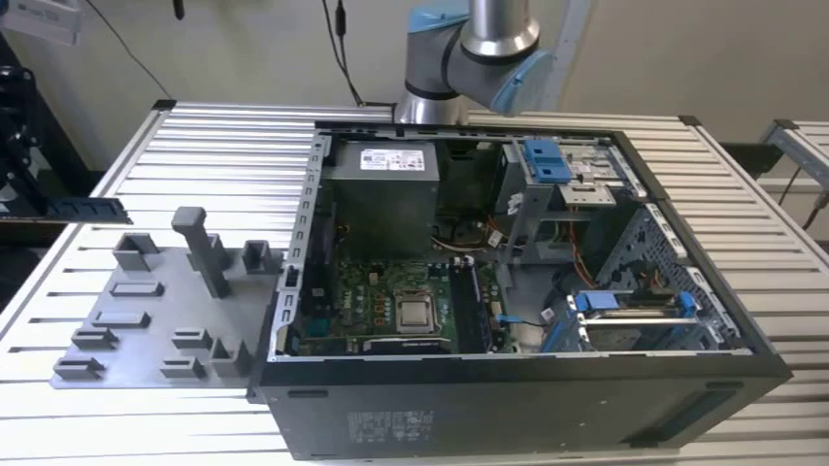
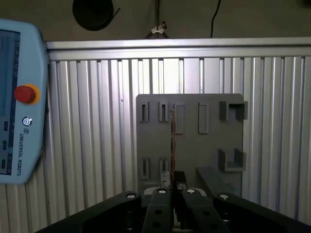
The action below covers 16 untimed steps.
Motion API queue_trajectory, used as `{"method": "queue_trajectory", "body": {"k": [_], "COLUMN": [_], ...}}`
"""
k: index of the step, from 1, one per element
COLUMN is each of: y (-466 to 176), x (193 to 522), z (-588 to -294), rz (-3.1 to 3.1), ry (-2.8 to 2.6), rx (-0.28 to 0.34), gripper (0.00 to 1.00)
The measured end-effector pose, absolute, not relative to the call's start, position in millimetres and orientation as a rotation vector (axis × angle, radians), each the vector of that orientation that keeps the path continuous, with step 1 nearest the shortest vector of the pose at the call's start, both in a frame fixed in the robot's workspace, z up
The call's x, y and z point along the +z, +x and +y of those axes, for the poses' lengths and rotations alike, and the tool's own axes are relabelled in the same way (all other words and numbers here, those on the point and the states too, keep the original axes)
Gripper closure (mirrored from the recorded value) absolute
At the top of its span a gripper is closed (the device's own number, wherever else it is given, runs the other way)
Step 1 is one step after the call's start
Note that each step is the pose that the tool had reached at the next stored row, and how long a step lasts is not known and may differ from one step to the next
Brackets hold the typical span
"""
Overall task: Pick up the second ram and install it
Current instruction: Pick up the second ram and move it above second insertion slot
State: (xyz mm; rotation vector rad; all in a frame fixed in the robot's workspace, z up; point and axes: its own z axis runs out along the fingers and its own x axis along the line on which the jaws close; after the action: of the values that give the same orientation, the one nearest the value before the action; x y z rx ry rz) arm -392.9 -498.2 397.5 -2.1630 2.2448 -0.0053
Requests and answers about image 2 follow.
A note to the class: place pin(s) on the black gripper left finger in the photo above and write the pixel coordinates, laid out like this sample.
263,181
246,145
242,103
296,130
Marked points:
164,206

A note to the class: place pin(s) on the white wall clip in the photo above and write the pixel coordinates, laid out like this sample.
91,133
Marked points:
156,30

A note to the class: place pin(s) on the grey plastic parts rack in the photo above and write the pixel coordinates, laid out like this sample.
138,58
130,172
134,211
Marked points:
194,150

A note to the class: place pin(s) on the blue RAM stick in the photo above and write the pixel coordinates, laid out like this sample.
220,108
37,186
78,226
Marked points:
173,145

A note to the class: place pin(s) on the pale blue teach pendant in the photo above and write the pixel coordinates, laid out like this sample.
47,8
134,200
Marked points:
29,60

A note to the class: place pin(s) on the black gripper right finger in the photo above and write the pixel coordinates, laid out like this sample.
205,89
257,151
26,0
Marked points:
196,208

